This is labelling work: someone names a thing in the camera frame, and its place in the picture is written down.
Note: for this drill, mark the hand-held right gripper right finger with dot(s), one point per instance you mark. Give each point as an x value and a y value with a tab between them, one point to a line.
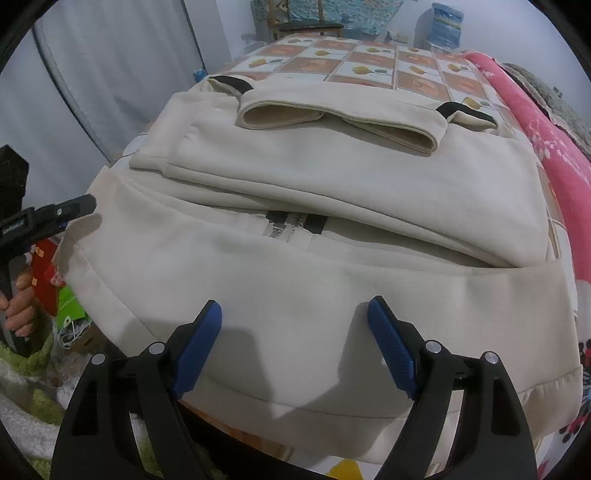
392	350

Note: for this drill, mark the blue water jug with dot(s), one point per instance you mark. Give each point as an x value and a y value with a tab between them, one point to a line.
445	23

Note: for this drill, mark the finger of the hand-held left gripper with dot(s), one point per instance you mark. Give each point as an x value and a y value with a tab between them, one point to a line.
69	208

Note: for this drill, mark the pink floral blanket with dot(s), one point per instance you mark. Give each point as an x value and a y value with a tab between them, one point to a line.
554	147

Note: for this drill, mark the orange patterned tablecloth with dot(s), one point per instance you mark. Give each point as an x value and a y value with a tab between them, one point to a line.
369	60

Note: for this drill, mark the red box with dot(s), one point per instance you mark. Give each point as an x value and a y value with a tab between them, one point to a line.
44	267

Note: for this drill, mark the green packet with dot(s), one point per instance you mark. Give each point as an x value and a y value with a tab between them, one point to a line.
69	304

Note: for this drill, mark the grey green blanket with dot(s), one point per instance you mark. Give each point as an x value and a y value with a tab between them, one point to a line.
545	92

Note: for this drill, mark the white fabric curtain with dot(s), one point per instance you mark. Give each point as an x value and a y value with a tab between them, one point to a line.
115	69

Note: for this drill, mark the cream zip jacket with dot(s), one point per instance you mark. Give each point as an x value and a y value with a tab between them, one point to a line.
323	300

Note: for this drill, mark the teal patterned cloth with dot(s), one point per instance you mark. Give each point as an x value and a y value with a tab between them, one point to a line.
355	14

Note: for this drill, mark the wooden chair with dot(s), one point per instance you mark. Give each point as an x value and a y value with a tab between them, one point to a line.
309	25

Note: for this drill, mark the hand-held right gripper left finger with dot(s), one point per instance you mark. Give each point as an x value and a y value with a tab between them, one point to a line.
198	350

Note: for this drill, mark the green white fluffy robe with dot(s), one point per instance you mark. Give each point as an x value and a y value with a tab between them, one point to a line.
23	406

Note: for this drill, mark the person's left hand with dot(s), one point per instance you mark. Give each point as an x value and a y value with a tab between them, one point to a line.
22	314

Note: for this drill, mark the small blue object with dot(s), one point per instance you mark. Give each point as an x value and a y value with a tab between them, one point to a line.
198	74

